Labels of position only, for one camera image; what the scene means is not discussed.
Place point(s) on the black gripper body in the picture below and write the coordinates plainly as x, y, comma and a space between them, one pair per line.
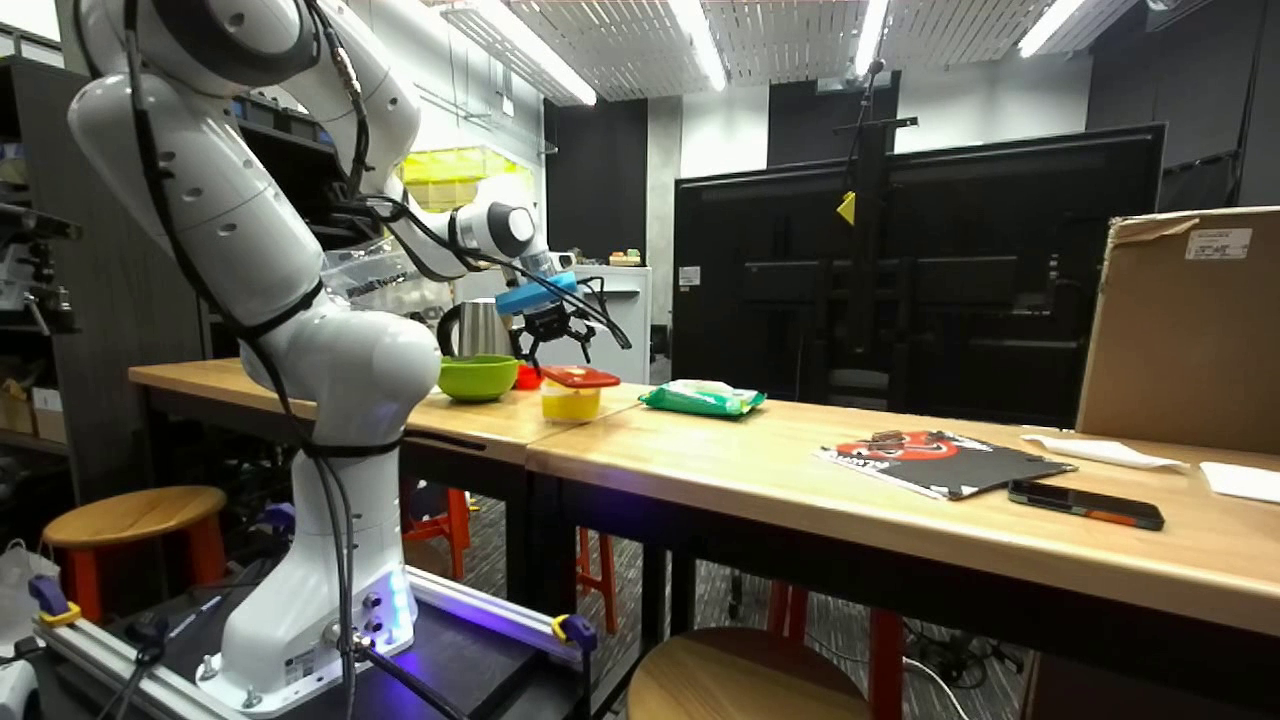
555, 320

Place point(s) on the red rectangular lunch box lid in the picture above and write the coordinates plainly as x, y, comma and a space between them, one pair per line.
582, 377

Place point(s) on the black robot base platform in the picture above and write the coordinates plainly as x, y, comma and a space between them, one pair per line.
452, 655

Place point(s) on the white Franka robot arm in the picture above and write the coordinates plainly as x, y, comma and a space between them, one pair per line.
252, 240

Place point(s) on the brown cardboard box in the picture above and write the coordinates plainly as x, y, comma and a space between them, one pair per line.
1184, 345

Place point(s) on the small red cup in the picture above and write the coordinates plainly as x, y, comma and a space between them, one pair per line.
530, 377

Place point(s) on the stainless steel kettle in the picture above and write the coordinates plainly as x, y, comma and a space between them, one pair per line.
478, 330

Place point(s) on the green plastic bowl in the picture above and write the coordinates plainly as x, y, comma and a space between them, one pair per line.
478, 383

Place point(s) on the green wet wipes pack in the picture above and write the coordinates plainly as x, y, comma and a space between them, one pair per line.
702, 398

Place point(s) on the yellow plastic bin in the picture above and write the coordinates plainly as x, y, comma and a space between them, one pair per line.
452, 175

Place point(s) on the red legged stool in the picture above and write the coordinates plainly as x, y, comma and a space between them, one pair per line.
445, 526
599, 581
885, 663

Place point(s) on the yellow triangular tag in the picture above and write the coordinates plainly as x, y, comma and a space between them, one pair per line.
845, 211

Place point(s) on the round wooden stool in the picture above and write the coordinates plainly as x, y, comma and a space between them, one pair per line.
743, 682

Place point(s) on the red and black magazine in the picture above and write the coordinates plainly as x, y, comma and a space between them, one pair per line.
947, 460

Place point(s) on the wooden stool with orange legs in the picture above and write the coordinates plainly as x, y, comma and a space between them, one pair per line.
135, 512

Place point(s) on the white paper sheet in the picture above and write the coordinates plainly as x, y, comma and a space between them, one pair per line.
1241, 482

